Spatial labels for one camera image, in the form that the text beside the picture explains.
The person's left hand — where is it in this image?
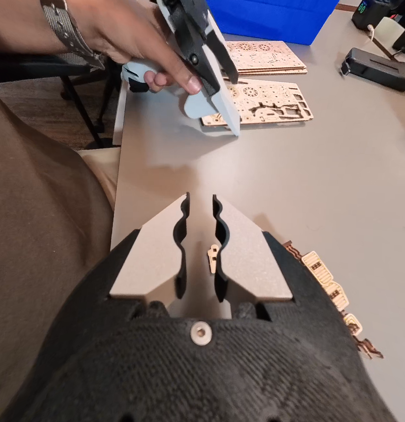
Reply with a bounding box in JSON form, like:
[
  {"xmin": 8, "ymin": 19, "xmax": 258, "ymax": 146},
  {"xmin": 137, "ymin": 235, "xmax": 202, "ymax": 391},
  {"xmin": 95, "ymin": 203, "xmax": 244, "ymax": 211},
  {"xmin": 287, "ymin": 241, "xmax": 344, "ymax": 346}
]
[{"xmin": 65, "ymin": 0, "xmax": 203, "ymax": 95}]

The person's left forearm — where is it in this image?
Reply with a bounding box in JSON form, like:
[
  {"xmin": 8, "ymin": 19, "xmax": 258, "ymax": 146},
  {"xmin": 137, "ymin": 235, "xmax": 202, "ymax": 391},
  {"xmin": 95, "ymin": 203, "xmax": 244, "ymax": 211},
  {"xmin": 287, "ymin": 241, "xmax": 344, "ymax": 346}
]
[{"xmin": 0, "ymin": 0, "xmax": 69, "ymax": 55}]

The large blue bin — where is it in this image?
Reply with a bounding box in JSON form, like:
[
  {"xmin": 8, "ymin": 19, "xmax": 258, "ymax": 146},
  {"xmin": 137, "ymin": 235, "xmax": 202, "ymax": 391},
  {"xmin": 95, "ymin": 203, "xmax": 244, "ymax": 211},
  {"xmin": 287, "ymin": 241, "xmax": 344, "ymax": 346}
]
[{"xmin": 206, "ymin": 0, "xmax": 340, "ymax": 46}]

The wooden robot model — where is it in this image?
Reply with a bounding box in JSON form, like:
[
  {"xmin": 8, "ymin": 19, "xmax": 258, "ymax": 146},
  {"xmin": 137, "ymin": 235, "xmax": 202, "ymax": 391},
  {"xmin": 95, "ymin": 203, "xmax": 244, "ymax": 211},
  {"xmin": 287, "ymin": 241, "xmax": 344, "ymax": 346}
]
[{"xmin": 283, "ymin": 241, "xmax": 384, "ymax": 360}]

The black chair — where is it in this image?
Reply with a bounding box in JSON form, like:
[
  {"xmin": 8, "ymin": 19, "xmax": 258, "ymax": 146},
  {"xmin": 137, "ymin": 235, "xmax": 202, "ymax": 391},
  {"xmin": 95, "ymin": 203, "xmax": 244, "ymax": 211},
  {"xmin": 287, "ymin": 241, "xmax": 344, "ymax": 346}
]
[{"xmin": 0, "ymin": 54, "xmax": 124, "ymax": 149}]

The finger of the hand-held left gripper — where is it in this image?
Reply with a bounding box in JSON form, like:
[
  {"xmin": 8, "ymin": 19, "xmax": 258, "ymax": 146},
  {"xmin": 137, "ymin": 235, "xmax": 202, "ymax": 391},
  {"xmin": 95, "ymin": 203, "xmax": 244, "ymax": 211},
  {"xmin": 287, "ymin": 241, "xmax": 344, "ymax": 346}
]
[{"xmin": 211, "ymin": 70, "xmax": 241, "ymax": 138}]

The person's olive brown clothing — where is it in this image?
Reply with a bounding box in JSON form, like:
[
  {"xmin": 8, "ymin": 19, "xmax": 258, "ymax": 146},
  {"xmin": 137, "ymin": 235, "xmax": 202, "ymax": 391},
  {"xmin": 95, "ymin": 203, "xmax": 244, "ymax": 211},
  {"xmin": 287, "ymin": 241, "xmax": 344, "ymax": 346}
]
[{"xmin": 0, "ymin": 92, "xmax": 115, "ymax": 422}]

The grey woven watch strap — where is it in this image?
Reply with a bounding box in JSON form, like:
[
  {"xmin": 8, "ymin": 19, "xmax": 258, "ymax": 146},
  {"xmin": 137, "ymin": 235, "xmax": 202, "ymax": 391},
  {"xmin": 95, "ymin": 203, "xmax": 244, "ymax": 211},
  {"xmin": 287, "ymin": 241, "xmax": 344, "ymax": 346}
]
[{"xmin": 41, "ymin": 0, "xmax": 105, "ymax": 70}]

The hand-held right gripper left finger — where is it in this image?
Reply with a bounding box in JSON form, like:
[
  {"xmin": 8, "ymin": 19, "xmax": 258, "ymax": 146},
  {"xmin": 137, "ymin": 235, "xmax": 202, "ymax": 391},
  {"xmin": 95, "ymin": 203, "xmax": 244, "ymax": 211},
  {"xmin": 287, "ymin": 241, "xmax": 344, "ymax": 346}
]
[{"xmin": 109, "ymin": 192, "xmax": 191, "ymax": 314}]

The black flat box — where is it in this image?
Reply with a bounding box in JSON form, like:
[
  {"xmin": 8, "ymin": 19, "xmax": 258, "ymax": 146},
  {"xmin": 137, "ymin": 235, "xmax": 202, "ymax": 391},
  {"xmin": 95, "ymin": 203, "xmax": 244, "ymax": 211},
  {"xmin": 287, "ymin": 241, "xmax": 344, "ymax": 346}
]
[{"xmin": 340, "ymin": 47, "xmax": 405, "ymax": 93}]

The small wooden puzzle piece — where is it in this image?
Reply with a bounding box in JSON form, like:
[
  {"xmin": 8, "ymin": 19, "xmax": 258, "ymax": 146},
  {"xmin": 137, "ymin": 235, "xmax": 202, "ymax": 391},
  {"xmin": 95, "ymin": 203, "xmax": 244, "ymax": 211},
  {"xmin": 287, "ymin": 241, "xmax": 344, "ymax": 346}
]
[{"xmin": 207, "ymin": 244, "xmax": 220, "ymax": 274}]

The black device with green lights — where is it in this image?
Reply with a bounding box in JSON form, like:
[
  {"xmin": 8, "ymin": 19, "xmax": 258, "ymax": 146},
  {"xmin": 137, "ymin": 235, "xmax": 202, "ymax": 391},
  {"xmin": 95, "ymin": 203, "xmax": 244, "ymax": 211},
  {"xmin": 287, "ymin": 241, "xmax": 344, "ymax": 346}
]
[{"xmin": 352, "ymin": 0, "xmax": 385, "ymax": 32}]

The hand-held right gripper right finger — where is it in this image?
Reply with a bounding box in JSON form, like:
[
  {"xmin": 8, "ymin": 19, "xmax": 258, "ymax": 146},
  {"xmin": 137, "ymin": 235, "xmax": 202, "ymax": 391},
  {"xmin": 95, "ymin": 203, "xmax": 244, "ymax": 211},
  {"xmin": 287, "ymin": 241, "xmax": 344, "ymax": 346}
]
[{"xmin": 212, "ymin": 194, "xmax": 293, "ymax": 312}]

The laser-cut wooden puzzle sheet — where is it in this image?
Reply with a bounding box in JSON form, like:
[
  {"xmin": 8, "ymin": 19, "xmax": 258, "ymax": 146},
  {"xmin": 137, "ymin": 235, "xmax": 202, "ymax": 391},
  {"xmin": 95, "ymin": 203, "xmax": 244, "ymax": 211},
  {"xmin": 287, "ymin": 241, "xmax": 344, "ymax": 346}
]
[
  {"xmin": 200, "ymin": 111, "xmax": 313, "ymax": 128},
  {"xmin": 222, "ymin": 77, "xmax": 313, "ymax": 124}
]

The stack of wooden puzzle sheets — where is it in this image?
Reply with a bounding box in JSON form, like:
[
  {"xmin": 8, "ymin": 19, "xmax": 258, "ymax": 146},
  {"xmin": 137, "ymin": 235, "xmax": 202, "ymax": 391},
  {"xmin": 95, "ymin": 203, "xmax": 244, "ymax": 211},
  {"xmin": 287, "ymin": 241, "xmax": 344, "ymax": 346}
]
[{"xmin": 224, "ymin": 40, "xmax": 308, "ymax": 76}]

